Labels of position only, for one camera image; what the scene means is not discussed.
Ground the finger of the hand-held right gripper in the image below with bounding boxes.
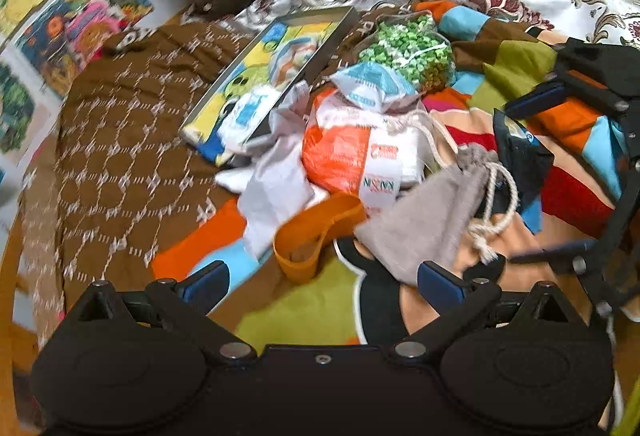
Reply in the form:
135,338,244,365
504,38,640,127
507,155,640,315

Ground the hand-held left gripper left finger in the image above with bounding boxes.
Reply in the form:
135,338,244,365
65,260,258,364

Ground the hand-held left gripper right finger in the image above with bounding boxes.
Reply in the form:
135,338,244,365
387,260,588,364

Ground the white non-woven cloth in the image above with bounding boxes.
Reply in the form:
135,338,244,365
215,81,328,258

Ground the dark blue packet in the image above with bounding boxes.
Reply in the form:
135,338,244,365
492,108,556,235

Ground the colourful patchwork blanket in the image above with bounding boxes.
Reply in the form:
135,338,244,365
150,0,640,432

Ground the orange elastic band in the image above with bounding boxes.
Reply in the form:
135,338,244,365
274,193,368,286

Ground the green patterned clear bag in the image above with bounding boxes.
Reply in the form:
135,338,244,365
357,13,457,94

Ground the orange and white plastic bag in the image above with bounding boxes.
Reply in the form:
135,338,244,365
301,88,431,212

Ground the white packet with blue print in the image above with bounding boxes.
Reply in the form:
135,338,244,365
330,63,418,112

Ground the small white and blue cloth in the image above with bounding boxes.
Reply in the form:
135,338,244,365
220,86,281,152

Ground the brown patterned blanket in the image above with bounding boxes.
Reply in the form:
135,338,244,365
22,6,362,337

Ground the grey drawstring pouch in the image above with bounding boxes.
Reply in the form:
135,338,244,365
354,143,521,288

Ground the white cable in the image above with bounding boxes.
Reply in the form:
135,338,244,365
602,311,627,432

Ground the beige drawstring pouch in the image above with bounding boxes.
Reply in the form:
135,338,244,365
382,108,460,177

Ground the green tree wall poster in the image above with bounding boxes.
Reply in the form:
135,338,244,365
0,61,52,158

